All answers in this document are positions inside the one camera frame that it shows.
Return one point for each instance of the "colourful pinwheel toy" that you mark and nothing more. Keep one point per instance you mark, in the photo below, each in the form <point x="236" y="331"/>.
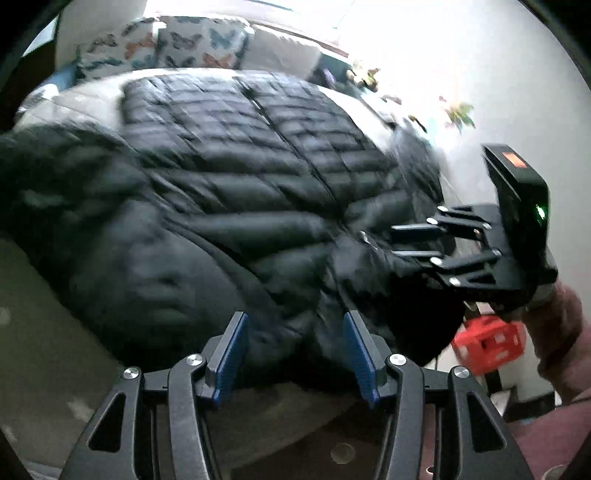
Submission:
<point x="459" y="113"/>

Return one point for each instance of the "yellow green plush toy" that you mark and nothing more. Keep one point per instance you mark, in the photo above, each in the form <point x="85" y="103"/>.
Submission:
<point x="364" y="76"/>

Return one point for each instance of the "grey star print mattress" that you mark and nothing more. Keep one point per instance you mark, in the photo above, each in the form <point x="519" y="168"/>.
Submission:
<point x="46" y="350"/>

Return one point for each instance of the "butterfly print pillow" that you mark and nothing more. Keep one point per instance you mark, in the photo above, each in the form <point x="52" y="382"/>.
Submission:
<point x="203" y="44"/>
<point x="117" y="48"/>

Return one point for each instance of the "person's maroon clothing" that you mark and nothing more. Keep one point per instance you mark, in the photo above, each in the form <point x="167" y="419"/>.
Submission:
<point x="549" y="443"/>

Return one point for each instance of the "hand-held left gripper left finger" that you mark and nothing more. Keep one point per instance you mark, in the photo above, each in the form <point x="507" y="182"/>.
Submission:
<point x="228" y="364"/>

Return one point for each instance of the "red plastic crate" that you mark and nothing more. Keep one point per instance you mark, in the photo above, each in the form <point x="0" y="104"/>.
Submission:
<point x="489" y="344"/>

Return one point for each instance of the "black quilted puffer jacket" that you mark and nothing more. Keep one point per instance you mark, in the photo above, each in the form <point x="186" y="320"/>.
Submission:
<point x="207" y="221"/>

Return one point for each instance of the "white pillow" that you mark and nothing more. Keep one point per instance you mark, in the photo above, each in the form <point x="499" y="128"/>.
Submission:
<point x="286" y="50"/>

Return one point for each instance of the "person's right forearm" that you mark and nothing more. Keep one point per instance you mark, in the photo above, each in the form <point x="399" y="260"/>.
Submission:
<point x="561" y="341"/>

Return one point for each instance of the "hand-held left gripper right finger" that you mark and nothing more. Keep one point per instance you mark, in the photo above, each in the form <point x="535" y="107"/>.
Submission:
<point x="360" y="360"/>

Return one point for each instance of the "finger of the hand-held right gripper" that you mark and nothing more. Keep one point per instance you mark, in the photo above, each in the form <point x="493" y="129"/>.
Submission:
<point x="452" y="224"/>
<point x="461" y="270"/>

